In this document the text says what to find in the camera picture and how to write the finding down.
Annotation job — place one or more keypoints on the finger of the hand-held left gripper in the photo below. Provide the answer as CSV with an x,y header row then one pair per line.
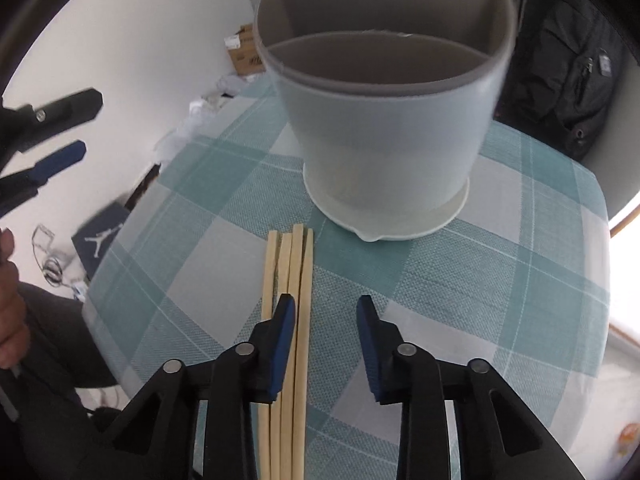
x,y
55,162
60,112

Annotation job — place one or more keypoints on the grey white utensil holder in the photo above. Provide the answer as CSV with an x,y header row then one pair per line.
x,y
390,125

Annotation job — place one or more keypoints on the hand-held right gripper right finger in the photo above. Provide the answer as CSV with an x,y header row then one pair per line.
x,y
372,355

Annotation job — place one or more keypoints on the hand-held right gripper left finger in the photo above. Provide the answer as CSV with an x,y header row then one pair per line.
x,y
281,350

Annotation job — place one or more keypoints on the person's dark trousers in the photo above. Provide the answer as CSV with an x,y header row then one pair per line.
x,y
50,360

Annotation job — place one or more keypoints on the clear plastic wrapper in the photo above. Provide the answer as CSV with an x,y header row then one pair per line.
x,y
50,255

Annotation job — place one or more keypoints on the black backpack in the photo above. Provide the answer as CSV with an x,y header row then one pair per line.
x,y
560,70

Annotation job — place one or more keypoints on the teal checked tablecloth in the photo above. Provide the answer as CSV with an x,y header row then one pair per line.
x,y
450,285

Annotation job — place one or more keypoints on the brown cardboard box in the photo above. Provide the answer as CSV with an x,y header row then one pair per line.
x,y
245,52

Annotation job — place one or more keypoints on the person's left hand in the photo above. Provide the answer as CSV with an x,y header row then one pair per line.
x,y
11,310

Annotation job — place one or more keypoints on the dark blue shoe box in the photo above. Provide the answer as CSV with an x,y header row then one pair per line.
x,y
102,242

